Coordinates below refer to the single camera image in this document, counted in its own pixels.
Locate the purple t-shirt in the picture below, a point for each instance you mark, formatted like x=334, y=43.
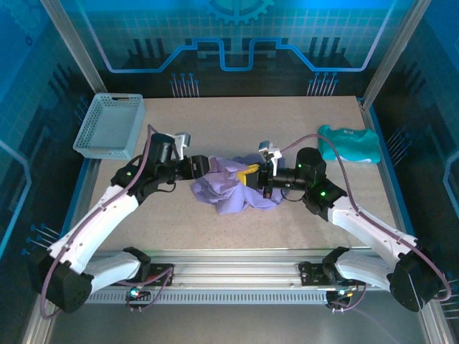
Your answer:
x=222, y=190

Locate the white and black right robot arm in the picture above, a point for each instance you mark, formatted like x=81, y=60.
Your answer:
x=373, y=229

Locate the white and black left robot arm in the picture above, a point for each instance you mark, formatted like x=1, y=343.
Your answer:
x=89, y=229

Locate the folded teal t-shirt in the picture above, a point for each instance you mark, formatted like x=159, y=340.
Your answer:
x=348, y=143

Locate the pale blue perforated plastic basket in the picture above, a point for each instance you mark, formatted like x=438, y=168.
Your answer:
x=107, y=125

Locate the blue table edge strip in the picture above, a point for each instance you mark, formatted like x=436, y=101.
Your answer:
x=394, y=179
x=76, y=197

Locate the small LED circuit board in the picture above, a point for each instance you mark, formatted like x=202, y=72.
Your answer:
x=340, y=292
x=135, y=293

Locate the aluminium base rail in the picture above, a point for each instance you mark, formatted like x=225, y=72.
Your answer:
x=233, y=268

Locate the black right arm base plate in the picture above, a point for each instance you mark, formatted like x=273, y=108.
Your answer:
x=308, y=276

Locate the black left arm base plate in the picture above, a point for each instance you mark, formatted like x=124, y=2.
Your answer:
x=163, y=279

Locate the aluminium frame post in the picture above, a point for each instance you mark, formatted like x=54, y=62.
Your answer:
x=399, y=43
x=73, y=43

